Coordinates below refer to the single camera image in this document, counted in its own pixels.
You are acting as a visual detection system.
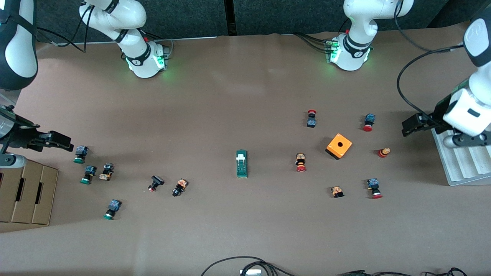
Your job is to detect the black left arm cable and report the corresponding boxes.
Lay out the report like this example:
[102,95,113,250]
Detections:
[394,0,465,120]

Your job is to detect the black looped cable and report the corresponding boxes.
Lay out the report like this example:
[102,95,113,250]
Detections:
[201,256,298,276]

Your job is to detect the black left base cables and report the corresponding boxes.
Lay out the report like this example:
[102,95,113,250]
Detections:
[295,32,331,53]

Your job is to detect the orange button enclosure box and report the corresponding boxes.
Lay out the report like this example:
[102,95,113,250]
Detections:
[325,133,353,161]

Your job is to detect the green pushbutton with blue block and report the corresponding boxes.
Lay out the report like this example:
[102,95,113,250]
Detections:
[103,199,122,220]
[74,145,89,164]
[80,165,97,185]

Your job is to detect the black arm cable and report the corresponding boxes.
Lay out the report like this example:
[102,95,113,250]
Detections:
[36,4,87,53]
[394,0,465,120]

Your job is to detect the brown cardboard box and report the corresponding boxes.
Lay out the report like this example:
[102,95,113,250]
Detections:
[0,160,59,225]

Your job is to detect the black square pushbutton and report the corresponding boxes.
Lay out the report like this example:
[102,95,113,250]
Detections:
[148,175,165,192]

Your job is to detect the thin black cable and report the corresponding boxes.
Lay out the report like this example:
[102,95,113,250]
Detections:
[422,268,468,276]
[338,270,419,276]

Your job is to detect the green load switch white lever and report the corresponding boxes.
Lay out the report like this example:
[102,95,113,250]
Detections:
[236,149,249,179]

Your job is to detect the black base cables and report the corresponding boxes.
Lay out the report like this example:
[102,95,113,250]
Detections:
[145,32,174,58]
[295,32,331,53]

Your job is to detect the black right base cables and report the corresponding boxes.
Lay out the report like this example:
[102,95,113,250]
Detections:
[145,32,174,58]

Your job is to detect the black selector with orange block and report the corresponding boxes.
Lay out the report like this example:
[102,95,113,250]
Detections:
[172,178,188,197]

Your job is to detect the white ribbed tray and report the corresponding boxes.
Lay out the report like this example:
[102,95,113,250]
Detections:
[430,126,491,186]

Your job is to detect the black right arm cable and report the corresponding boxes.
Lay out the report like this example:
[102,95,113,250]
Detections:
[36,4,87,53]

